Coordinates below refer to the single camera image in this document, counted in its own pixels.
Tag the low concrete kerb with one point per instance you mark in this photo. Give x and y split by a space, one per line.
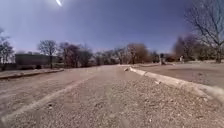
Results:
30 74

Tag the large bare tree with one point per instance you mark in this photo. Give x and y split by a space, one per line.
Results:
216 33

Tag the grey gravel road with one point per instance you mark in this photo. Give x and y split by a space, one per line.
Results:
110 100

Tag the row of bare trees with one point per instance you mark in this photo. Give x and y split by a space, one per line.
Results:
75 55

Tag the pale concrete kerb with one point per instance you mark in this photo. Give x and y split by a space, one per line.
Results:
173 81

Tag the dark long building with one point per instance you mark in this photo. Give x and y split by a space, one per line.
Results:
33 59

